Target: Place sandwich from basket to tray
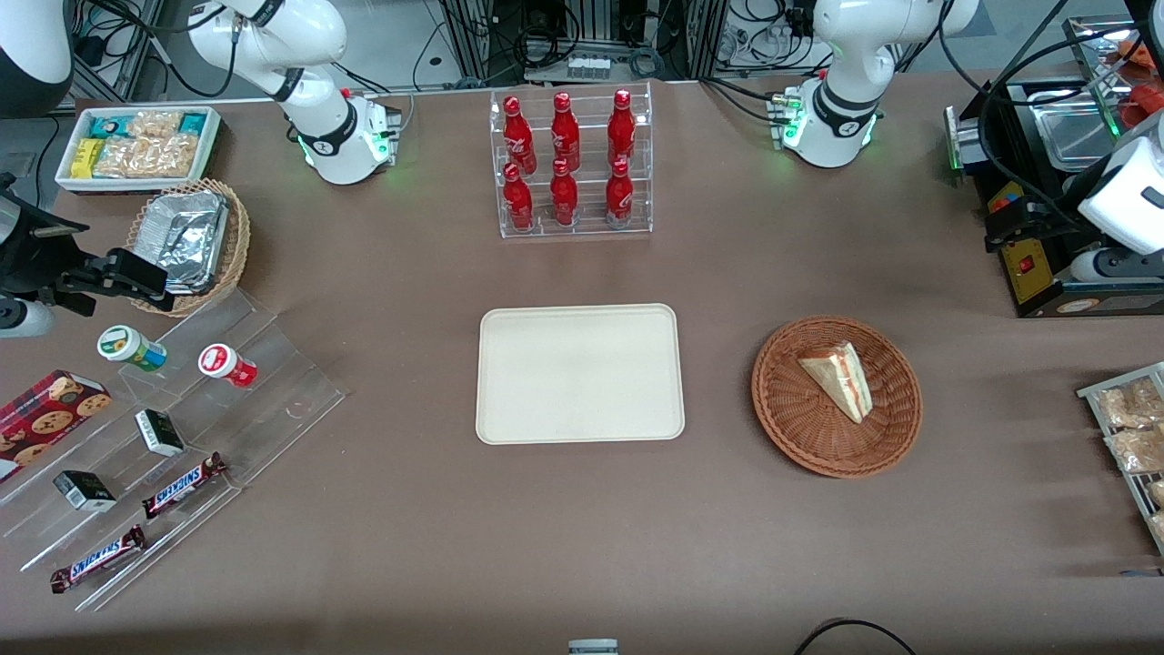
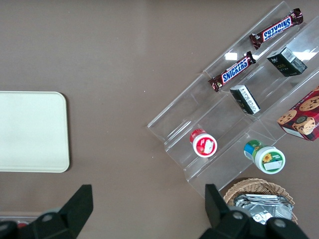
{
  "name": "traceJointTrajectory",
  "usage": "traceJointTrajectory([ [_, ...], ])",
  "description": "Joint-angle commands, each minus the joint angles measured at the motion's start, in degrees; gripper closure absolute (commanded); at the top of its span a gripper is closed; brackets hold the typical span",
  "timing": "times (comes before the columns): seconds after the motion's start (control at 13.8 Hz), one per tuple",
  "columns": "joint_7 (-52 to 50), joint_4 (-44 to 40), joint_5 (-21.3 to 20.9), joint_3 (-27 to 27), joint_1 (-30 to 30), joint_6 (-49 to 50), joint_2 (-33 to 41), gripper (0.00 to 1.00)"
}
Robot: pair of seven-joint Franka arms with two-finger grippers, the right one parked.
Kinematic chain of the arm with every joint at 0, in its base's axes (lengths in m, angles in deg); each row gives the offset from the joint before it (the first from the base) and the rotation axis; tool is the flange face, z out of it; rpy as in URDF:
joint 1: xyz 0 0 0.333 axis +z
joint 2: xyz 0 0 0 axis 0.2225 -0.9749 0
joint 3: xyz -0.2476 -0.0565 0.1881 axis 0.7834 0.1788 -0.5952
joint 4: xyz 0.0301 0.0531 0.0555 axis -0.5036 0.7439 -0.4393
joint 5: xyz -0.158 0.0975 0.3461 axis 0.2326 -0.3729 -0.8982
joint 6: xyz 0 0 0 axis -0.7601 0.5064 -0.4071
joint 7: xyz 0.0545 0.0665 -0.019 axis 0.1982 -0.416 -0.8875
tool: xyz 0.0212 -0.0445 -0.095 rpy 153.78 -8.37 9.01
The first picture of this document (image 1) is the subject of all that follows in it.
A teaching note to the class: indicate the triangular sandwich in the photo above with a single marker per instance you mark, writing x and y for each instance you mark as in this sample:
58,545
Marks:
841,380

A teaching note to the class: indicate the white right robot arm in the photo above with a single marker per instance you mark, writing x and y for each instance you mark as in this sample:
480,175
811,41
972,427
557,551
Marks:
318,136

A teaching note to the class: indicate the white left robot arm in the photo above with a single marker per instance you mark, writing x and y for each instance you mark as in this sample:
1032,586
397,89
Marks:
837,118

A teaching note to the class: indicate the tan oval wicker basket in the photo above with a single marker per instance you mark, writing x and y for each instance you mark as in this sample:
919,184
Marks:
238,250

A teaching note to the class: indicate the brown round wicker basket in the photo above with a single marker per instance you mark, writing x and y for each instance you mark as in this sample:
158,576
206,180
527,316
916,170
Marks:
800,418

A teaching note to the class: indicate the cream rectangular tray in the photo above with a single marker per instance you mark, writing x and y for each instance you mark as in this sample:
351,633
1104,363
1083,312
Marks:
580,375

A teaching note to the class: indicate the black food warmer machine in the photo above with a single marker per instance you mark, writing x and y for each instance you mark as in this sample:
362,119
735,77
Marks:
1026,268

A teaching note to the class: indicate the green lid yogurt cup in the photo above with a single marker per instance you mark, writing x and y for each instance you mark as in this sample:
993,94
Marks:
129,347

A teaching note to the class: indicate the stacked foil containers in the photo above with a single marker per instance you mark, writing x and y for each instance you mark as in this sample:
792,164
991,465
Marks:
186,238

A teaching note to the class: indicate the red lid yogurt cup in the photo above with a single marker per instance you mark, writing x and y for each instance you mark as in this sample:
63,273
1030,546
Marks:
225,364

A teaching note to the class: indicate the steel food pan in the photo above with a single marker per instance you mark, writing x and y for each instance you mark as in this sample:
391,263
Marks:
1073,136

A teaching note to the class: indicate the white plastic snack bin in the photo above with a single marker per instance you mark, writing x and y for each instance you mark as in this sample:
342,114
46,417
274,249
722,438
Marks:
68,182

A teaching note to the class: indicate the large clear cracker packet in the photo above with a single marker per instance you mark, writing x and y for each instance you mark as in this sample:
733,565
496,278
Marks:
150,158

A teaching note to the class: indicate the small black box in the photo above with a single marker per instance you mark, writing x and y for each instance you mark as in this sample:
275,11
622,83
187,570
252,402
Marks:
159,432
84,490

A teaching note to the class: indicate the yellow snack packet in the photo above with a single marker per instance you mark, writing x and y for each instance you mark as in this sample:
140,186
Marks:
85,158

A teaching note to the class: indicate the clear acrylic stepped display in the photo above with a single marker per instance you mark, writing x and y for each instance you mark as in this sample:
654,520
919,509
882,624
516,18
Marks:
273,400

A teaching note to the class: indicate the teal snack packet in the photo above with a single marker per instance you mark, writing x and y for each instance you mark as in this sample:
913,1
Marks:
194,123
109,125

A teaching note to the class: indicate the small clear cracker packet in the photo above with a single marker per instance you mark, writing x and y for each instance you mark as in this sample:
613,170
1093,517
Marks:
155,123

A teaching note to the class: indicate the red cookie box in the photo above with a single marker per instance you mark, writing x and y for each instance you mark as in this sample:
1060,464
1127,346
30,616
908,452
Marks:
45,420

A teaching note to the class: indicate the red sausage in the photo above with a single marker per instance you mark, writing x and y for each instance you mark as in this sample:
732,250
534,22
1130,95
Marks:
1148,95

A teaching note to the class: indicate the Snickers chocolate bar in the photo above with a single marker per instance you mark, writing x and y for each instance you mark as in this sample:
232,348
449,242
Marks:
185,485
98,558

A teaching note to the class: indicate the clear pastry packet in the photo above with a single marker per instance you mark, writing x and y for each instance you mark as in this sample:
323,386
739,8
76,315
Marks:
1138,450
1132,405

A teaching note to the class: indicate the red soda bottle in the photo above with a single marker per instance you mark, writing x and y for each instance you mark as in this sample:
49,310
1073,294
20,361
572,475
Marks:
564,193
517,198
621,125
619,191
518,132
565,129

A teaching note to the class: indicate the clear acrylic bottle rack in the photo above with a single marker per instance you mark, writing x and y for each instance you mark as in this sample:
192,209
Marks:
575,223

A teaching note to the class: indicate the white power strip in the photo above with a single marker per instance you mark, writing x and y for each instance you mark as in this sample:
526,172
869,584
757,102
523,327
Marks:
589,66

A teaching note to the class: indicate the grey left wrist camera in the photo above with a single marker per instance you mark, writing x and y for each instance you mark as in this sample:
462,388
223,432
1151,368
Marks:
1114,266

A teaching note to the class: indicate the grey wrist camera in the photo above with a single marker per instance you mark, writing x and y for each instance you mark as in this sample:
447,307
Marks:
25,319
1114,266

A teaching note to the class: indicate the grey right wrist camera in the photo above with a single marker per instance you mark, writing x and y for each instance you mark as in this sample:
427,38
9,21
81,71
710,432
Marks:
25,319

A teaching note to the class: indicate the grey metal bracket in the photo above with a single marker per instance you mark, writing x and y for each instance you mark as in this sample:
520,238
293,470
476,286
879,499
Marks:
593,647

